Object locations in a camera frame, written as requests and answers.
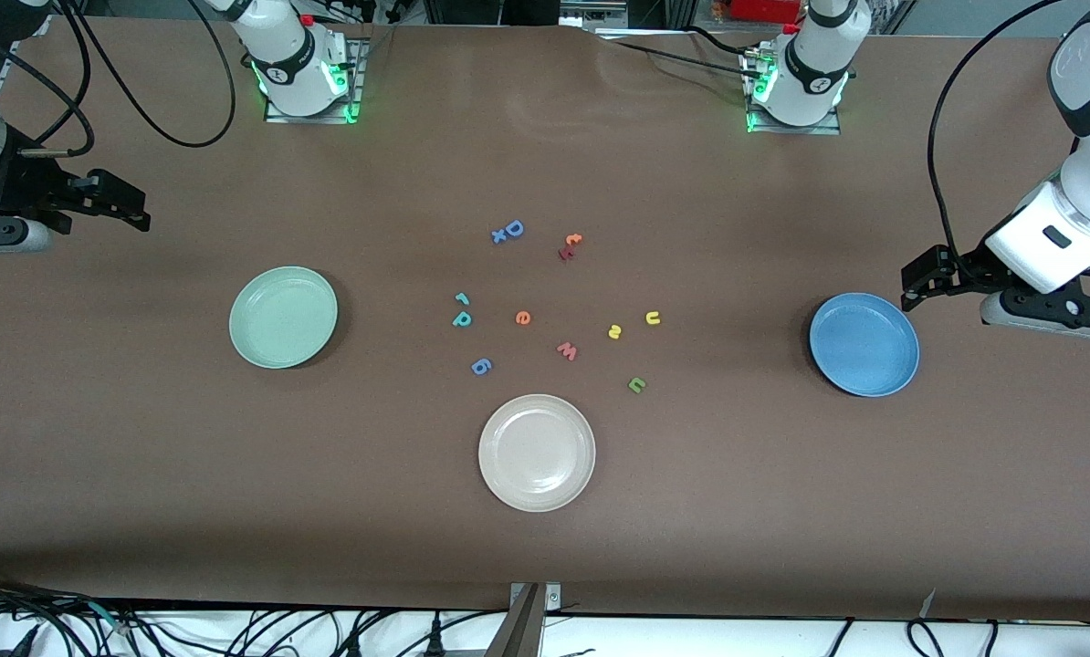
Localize blue plate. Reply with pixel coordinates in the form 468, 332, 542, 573
809, 292, 921, 398

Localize grey metal beam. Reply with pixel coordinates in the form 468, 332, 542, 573
484, 584, 546, 657

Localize teal floor cable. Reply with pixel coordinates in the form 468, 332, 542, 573
84, 598, 135, 635

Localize brown table cover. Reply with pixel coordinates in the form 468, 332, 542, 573
0, 16, 1090, 623

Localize light green plate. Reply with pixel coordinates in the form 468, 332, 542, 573
228, 266, 339, 370

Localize silver metal bracket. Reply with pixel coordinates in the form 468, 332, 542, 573
508, 581, 562, 610

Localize beige plate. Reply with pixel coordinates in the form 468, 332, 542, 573
477, 393, 597, 513

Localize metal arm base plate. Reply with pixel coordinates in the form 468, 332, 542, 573
264, 36, 363, 125
744, 46, 844, 137

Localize red box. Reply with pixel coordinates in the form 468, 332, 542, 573
728, 0, 803, 25

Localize black table cable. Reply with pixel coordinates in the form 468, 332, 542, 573
600, 27, 756, 74

